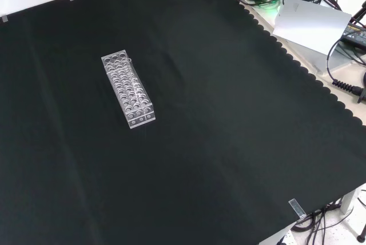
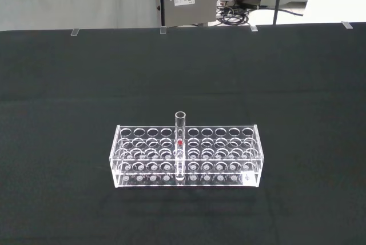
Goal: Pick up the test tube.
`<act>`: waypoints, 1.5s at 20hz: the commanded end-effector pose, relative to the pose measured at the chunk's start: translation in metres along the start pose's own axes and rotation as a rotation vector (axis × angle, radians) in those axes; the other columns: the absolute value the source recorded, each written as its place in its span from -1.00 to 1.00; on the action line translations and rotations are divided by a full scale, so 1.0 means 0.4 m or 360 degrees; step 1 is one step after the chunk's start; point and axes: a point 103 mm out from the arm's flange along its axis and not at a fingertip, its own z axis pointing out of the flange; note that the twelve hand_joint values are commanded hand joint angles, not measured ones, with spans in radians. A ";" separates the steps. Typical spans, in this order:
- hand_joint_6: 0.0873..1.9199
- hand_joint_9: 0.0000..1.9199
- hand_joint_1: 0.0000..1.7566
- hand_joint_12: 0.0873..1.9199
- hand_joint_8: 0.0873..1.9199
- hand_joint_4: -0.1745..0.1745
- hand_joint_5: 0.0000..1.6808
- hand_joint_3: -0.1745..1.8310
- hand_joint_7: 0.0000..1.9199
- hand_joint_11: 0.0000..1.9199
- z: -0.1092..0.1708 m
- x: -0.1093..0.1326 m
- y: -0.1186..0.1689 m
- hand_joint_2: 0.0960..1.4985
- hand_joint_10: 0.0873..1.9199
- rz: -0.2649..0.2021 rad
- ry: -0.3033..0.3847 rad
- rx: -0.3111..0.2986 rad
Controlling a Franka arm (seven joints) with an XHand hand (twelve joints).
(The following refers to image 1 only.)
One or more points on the clear glass test tube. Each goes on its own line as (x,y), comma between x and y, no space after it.
(137,87)

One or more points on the clear test tube rack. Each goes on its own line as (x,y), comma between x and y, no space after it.
(128,93)

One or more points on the black bench cloth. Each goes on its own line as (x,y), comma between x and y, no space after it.
(200,119)

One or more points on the clear tape strip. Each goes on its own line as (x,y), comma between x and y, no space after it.
(296,207)

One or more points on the pale board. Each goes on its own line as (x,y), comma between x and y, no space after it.
(310,26)

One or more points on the black power adapter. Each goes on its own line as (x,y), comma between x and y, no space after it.
(354,35)

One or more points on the white table leg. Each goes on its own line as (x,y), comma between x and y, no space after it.
(349,199)

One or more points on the black tripod leg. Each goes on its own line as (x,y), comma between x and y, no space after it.
(358,13)

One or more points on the grey metal base plate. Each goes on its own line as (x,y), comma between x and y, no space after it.
(340,60)

